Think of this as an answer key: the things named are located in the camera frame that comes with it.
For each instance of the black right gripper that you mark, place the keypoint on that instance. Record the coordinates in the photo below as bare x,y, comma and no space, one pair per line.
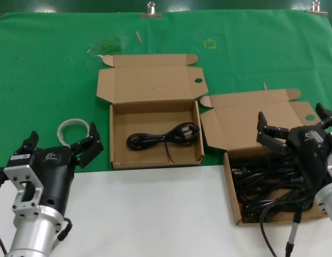
307,150

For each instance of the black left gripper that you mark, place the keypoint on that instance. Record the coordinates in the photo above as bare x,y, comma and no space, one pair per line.
56,171

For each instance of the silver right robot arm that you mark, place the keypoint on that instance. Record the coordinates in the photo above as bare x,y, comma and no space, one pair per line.
328,203

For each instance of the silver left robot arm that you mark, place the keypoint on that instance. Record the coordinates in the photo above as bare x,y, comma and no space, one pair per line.
34,235

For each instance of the open brown cardboard box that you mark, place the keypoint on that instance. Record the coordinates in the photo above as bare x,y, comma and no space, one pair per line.
248,115
155,77

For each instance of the white tape roll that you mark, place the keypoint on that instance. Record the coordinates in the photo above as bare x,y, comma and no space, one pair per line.
61,128

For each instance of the short wooden stick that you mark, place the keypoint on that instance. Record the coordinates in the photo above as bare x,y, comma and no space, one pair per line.
265,86

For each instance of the green table cloth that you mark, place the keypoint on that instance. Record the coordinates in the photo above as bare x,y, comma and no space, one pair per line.
48,80

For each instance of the clear plastic wrap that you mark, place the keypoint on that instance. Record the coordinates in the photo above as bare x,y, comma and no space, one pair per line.
107,45

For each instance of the silver binder clip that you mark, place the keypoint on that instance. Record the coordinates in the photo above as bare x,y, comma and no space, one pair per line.
151,13
316,10

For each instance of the long wooden stick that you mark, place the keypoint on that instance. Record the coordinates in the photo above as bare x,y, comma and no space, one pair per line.
139,37

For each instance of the silver left camera bracket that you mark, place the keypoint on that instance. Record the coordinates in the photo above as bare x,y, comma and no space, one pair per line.
21,174

